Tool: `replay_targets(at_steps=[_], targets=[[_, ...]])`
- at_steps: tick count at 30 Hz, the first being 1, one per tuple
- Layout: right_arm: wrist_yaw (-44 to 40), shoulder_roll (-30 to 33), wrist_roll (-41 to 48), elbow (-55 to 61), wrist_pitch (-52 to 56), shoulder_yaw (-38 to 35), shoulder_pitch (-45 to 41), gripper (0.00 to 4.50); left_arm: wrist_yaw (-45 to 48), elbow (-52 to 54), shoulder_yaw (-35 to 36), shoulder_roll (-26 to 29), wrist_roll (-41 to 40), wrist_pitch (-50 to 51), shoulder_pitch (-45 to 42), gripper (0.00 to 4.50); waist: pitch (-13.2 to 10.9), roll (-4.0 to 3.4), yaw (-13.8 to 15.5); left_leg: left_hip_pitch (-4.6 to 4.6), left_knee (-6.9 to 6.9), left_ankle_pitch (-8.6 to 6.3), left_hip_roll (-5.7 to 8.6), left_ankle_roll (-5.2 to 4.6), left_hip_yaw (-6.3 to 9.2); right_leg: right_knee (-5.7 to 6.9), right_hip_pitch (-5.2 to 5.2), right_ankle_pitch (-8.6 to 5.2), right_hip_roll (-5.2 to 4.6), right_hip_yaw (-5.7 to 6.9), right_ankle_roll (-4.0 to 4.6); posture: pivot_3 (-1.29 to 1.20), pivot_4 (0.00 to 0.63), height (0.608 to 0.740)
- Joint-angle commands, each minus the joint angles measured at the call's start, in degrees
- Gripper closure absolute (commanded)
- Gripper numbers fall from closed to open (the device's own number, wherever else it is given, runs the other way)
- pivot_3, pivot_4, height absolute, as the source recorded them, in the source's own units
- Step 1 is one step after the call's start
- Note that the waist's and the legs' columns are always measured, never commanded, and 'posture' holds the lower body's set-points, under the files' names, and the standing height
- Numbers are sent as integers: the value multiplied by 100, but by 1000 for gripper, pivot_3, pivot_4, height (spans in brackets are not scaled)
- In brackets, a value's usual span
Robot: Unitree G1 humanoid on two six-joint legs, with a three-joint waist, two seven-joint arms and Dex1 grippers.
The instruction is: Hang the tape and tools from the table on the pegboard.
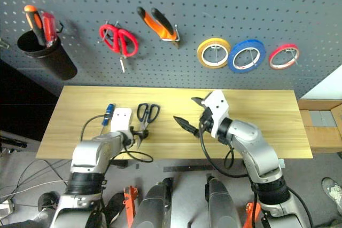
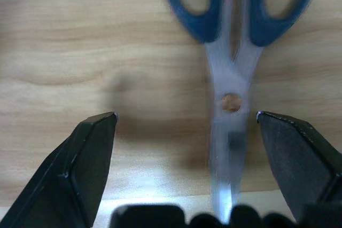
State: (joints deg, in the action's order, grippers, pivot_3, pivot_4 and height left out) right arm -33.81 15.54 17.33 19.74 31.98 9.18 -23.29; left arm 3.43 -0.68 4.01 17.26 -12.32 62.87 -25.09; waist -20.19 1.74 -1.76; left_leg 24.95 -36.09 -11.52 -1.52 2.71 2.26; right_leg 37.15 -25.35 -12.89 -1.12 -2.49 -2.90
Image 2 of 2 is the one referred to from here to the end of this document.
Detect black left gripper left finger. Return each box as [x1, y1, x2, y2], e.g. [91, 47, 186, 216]
[0, 111, 119, 228]

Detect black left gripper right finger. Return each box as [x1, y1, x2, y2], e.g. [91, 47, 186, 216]
[255, 111, 342, 224]

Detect blue-handled steel scissors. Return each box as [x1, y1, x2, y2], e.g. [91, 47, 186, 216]
[160, 0, 322, 225]

